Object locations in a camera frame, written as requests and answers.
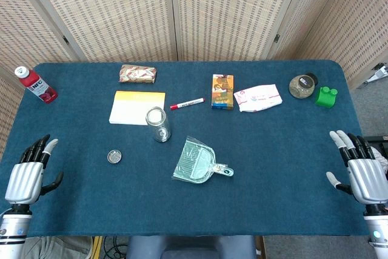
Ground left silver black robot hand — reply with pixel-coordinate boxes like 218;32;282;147
4;133;64;209

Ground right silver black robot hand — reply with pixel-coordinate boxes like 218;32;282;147
326;130;388;206

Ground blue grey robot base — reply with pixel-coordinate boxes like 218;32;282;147
125;235;264;259

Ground clear glass jar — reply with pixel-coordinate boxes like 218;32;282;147
145;106;172;143

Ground white pink shoe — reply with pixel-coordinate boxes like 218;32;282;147
371;146;388;178

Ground black box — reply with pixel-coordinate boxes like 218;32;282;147
363;135;388;150

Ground grey trousers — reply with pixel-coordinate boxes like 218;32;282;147
21;236;93;259

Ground green plastic block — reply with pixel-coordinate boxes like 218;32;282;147
314;86;339;109

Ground red NFC juice bottle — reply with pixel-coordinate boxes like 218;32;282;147
14;66;59;105

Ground blue felt table cloth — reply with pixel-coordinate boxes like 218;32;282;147
0;59;374;240

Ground yellow strip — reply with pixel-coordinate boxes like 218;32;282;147
92;236;103;259

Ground grey metal stand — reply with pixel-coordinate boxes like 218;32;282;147
362;62;388;87

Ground glass jar with black lid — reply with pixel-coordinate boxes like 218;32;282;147
288;72;319;99

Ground white yellow notepad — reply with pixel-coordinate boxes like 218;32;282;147
109;90;167;127

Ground white pink tissue packet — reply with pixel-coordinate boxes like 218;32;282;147
233;84;283;113

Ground brown patterned snack packet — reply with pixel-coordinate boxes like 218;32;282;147
118;64;158;84

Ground orange blue carton box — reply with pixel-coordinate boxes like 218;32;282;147
211;73;235;111

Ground mint green wrapped dustpan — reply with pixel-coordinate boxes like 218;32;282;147
172;135;235;184

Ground red whiteboard marker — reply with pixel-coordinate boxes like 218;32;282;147
169;98;206;111

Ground woven folding screen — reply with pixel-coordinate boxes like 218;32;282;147
0;0;388;163

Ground black floor cables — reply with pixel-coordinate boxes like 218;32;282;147
102;236;130;259

